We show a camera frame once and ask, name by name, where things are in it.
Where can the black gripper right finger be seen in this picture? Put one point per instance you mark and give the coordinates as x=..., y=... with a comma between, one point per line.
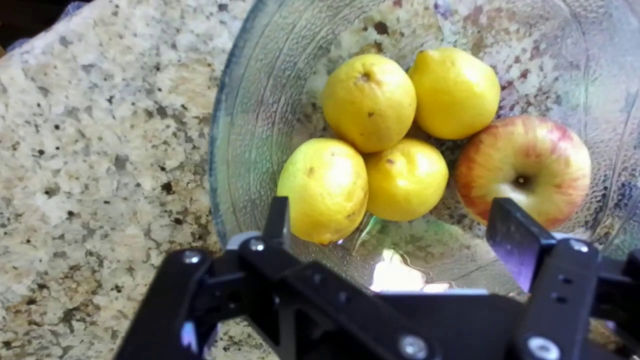
x=567, y=300

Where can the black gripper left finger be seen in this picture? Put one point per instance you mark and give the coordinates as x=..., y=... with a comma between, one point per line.
x=267, y=307

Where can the yellow lemon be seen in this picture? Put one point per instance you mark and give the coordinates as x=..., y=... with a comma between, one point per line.
x=407, y=178
x=322, y=191
x=369, y=103
x=454, y=92

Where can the clear glass bowl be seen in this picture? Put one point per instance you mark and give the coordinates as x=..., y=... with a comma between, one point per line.
x=267, y=100

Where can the red yellow apple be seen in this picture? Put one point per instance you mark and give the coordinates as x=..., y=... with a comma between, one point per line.
x=527, y=167

